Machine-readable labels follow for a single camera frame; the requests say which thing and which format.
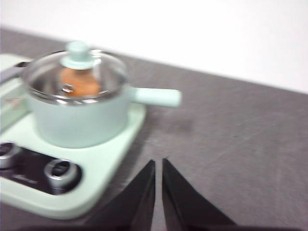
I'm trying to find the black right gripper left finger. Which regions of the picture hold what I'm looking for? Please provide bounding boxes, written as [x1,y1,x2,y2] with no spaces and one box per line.
[91,159,156,227]

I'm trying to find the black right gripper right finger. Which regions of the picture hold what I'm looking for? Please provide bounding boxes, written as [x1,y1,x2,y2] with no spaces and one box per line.
[161,157,238,227]

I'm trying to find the brown potato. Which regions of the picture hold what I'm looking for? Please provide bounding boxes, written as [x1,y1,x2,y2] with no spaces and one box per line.
[59,67,101,97]

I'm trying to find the glass pot lid green knob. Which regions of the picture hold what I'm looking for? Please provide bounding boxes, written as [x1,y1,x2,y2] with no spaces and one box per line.
[23,40,129,104]

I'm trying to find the mint green steamer pot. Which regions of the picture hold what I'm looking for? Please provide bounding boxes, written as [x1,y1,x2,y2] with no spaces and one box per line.
[24,51,182,149]

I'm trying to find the mint green breakfast machine base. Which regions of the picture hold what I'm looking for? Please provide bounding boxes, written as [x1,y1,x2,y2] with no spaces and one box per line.
[0,54,147,219]

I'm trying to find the silver control knob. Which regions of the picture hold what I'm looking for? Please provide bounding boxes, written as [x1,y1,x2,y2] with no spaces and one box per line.
[0,141,22,169]
[44,158,81,191]

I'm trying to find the mint green griddle cover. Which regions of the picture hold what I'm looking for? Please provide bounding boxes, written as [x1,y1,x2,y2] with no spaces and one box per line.
[0,54,34,130]

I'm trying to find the chrome griddle cover handle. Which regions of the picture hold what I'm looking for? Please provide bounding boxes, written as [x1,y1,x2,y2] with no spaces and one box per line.
[0,61,32,85]

